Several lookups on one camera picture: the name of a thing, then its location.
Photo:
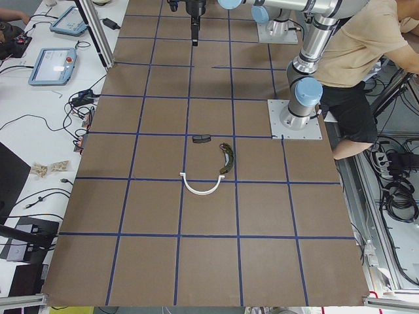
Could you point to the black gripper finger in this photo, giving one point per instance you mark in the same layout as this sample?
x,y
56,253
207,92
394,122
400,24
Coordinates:
x,y
195,28

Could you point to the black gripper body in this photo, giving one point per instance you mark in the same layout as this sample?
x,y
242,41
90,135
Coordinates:
x,y
195,8

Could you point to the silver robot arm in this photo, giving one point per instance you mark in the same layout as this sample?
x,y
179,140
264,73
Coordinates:
x,y
263,14
306,91

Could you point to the black power adapter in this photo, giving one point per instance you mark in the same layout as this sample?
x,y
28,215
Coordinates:
x,y
110,24

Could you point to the black brake pad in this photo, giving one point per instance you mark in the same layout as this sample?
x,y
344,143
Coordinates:
x,y
203,138

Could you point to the far blue teach pendant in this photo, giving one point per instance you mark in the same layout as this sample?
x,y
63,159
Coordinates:
x,y
69,23

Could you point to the blue teach pendant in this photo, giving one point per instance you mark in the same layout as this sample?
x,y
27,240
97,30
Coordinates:
x,y
53,67
69,23

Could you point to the olive green brake shoe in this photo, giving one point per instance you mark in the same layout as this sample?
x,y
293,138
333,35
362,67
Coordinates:
x,y
229,158

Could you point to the near blue teach pendant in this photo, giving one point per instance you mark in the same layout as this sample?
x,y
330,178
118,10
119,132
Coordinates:
x,y
53,67

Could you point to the person in beige shirt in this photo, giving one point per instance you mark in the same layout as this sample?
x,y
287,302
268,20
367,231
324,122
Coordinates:
x,y
376,30

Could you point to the bag of wooden pieces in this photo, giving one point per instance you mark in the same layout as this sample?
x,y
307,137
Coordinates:
x,y
41,170

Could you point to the black monitor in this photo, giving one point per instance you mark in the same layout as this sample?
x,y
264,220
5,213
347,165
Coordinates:
x,y
14,173

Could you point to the aluminium frame post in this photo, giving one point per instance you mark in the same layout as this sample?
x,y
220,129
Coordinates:
x,y
92,21

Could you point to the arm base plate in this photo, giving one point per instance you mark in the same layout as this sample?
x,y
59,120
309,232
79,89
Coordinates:
x,y
284,125
277,32

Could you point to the white curved plastic bracket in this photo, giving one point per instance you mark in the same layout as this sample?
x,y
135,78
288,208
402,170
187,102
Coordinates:
x,y
201,190

